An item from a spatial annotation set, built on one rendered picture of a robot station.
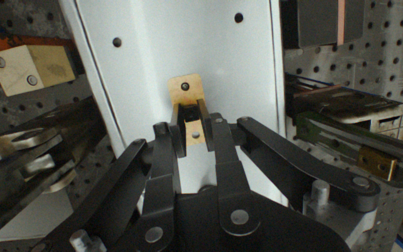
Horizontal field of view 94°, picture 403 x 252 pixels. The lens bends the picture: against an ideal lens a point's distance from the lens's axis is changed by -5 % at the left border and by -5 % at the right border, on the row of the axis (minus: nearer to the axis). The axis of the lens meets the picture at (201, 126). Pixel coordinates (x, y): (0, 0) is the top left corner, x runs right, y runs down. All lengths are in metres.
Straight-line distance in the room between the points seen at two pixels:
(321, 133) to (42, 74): 0.28
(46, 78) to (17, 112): 0.51
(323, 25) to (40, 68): 0.30
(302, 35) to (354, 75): 0.44
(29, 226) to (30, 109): 0.29
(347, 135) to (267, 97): 0.09
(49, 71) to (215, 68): 0.16
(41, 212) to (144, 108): 0.50
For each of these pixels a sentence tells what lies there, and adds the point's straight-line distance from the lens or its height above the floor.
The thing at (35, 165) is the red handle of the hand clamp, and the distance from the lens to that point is 0.23.
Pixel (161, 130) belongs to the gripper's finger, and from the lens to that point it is 0.15.
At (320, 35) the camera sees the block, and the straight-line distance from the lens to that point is 0.30.
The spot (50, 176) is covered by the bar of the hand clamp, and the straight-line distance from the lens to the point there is 0.22.
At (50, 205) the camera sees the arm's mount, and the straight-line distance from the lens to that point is 0.71.
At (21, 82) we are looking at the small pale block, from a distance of 0.21.
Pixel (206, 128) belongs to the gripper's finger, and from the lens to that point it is 0.16.
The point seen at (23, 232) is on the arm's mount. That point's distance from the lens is 0.65.
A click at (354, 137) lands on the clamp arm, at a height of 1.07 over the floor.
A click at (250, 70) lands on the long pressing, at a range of 0.24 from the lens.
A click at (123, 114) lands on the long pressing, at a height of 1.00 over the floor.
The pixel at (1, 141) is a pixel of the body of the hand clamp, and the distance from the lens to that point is 0.26.
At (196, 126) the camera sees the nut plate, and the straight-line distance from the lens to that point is 0.24.
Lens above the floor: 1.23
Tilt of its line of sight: 69 degrees down
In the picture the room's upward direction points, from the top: 167 degrees clockwise
